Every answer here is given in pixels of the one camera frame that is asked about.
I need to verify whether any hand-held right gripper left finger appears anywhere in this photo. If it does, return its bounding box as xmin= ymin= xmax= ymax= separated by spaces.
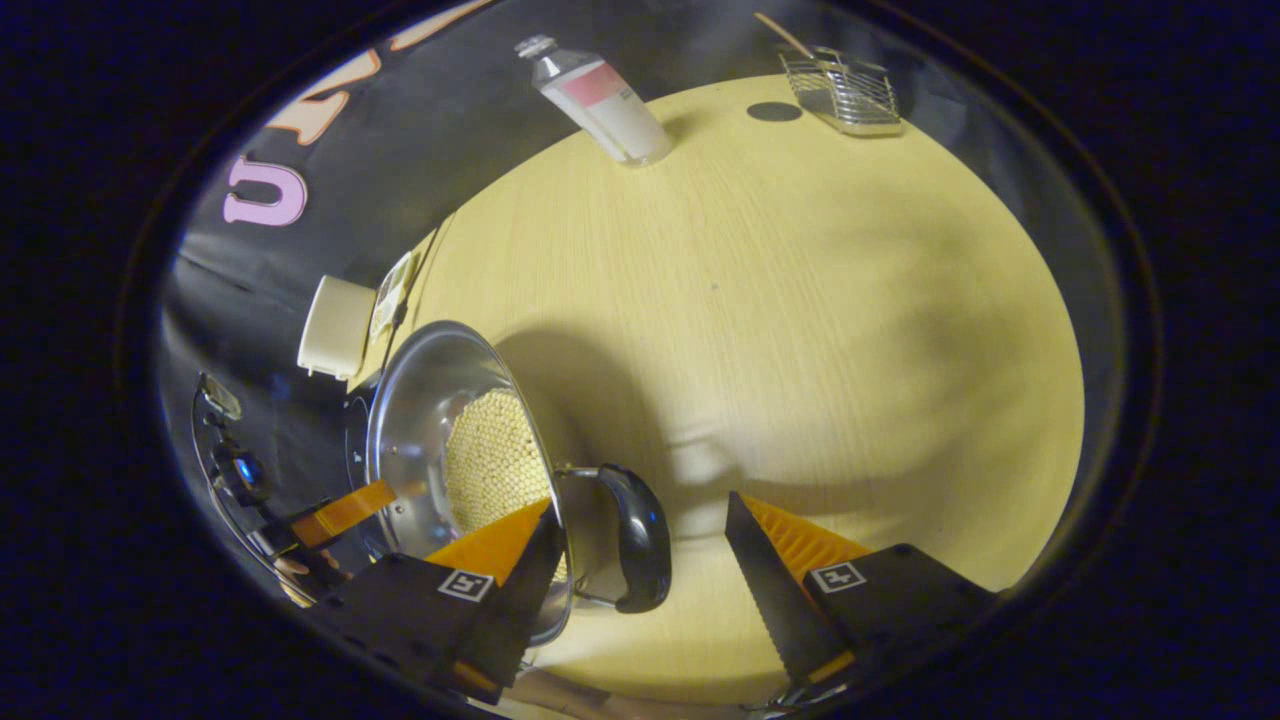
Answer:
xmin=320 ymin=497 xmax=566 ymax=706

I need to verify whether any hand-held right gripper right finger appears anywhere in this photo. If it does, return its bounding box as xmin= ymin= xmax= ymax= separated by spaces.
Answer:
xmin=725 ymin=490 xmax=1001 ymax=696

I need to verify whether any black induction cooktop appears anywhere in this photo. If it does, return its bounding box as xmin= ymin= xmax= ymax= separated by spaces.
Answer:
xmin=345 ymin=396 xmax=375 ymax=496

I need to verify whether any steel pot with black handles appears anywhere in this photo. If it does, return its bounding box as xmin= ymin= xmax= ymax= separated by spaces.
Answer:
xmin=365 ymin=320 xmax=673 ymax=646

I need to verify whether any heap of yellow soybeans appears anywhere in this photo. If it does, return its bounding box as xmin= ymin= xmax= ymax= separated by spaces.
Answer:
xmin=443 ymin=388 xmax=569 ymax=583

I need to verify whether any white box appliance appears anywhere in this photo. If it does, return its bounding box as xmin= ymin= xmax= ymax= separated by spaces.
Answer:
xmin=297 ymin=275 xmax=378 ymax=381

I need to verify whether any white divided bean dish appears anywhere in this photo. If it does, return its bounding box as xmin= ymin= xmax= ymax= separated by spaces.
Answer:
xmin=370 ymin=252 xmax=416 ymax=341

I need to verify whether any clear bottle with white label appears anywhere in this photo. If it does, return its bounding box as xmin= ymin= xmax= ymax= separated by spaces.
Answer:
xmin=515 ymin=34 xmax=673 ymax=168

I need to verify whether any glass jar with wooden stick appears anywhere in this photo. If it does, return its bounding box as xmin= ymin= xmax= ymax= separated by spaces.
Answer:
xmin=755 ymin=12 xmax=904 ymax=138

